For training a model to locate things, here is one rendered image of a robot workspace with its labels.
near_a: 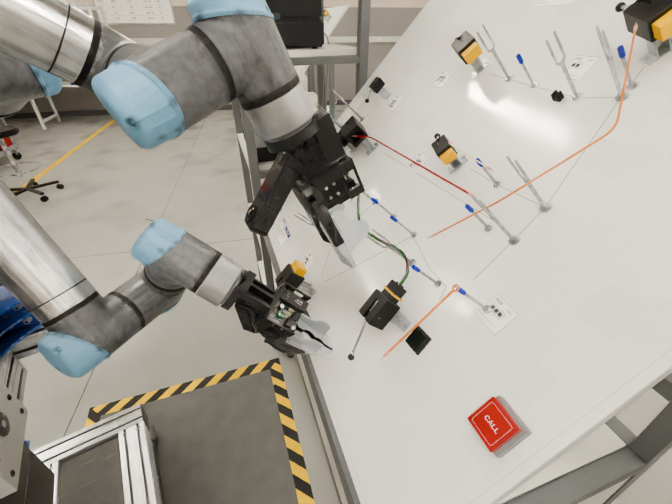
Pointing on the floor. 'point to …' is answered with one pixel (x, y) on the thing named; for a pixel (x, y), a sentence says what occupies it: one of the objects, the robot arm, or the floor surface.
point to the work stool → (20, 163)
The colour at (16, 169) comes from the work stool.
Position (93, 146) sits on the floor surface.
